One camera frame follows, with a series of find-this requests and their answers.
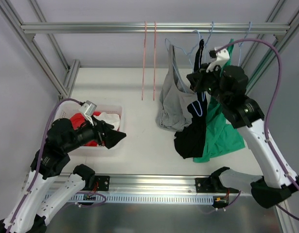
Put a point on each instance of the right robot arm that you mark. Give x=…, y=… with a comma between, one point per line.
x=278, y=180

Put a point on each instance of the red tank top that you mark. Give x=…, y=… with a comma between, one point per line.
x=76, y=120

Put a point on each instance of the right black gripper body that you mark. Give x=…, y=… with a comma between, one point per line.
x=201, y=79

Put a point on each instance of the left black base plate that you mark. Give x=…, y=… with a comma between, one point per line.
x=101, y=183

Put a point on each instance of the white slotted cable duct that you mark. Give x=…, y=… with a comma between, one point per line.
x=144, y=198

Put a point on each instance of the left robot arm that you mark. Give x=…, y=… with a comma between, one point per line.
x=33, y=213

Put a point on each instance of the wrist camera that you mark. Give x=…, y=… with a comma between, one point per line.
x=219, y=57
x=87, y=110

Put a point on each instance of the grey tank top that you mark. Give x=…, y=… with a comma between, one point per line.
x=174, y=98

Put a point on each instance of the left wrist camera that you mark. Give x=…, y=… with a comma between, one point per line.
x=87, y=110

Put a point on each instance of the aluminium front rail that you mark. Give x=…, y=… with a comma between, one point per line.
x=136, y=184

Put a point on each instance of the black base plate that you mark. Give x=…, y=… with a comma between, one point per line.
x=101, y=183
x=204, y=185

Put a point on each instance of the black tank top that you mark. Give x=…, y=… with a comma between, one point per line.
x=190, y=142

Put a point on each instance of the aluminium hanging rail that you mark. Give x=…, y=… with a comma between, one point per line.
x=141, y=27

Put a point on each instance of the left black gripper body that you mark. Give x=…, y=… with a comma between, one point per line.
x=102, y=135

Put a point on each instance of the white tank top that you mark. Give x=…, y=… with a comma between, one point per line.
x=112, y=119

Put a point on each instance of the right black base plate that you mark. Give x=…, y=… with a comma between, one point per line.
x=204, y=185

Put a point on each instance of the pink hanger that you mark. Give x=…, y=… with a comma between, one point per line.
x=155, y=51
x=144, y=60

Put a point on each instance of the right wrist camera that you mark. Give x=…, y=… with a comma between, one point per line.
x=219, y=57

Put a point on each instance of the green tank top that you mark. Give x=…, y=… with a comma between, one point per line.
x=221, y=137

